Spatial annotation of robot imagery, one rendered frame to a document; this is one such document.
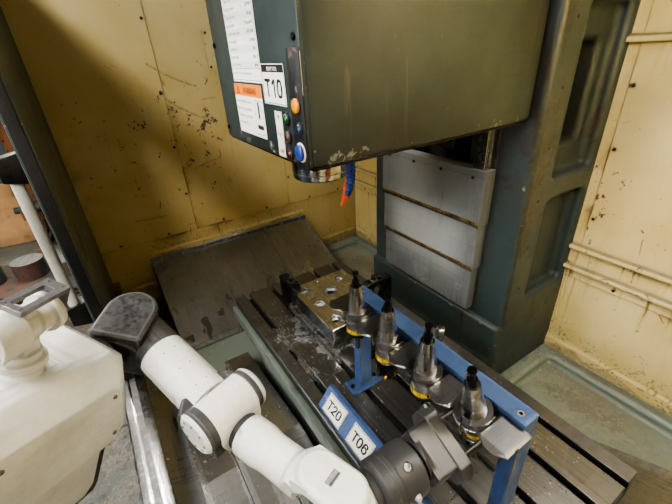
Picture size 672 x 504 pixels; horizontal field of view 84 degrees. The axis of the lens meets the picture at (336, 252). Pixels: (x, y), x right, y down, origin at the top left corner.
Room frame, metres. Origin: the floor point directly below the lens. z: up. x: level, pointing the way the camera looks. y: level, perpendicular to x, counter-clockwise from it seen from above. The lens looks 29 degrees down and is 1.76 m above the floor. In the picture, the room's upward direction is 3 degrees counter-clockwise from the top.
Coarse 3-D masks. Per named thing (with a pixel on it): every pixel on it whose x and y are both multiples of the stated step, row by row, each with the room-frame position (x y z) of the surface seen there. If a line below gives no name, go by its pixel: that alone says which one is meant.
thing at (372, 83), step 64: (256, 0) 0.79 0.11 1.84; (320, 0) 0.68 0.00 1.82; (384, 0) 0.74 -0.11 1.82; (448, 0) 0.82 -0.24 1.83; (512, 0) 0.92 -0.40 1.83; (320, 64) 0.68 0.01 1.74; (384, 64) 0.75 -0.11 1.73; (448, 64) 0.83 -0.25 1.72; (512, 64) 0.94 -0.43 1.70; (320, 128) 0.67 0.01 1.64; (384, 128) 0.75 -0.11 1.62; (448, 128) 0.84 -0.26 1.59
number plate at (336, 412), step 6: (330, 396) 0.69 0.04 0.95; (330, 402) 0.67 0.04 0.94; (336, 402) 0.66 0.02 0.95; (324, 408) 0.67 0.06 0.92; (330, 408) 0.66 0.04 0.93; (336, 408) 0.65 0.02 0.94; (342, 408) 0.64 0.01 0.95; (330, 414) 0.65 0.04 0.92; (336, 414) 0.64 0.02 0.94; (342, 414) 0.63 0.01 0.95; (336, 420) 0.63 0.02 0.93; (342, 420) 0.62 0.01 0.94; (336, 426) 0.62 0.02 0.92
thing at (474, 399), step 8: (464, 384) 0.41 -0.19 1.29; (480, 384) 0.40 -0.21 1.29; (464, 392) 0.40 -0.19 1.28; (472, 392) 0.39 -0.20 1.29; (480, 392) 0.39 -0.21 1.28; (464, 400) 0.40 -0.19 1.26; (472, 400) 0.39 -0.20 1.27; (480, 400) 0.39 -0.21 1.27; (464, 408) 0.40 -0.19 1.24; (472, 408) 0.39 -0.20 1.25; (480, 408) 0.39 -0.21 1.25; (464, 416) 0.40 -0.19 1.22; (472, 416) 0.39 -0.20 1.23; (480, 416) 0.39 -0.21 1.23
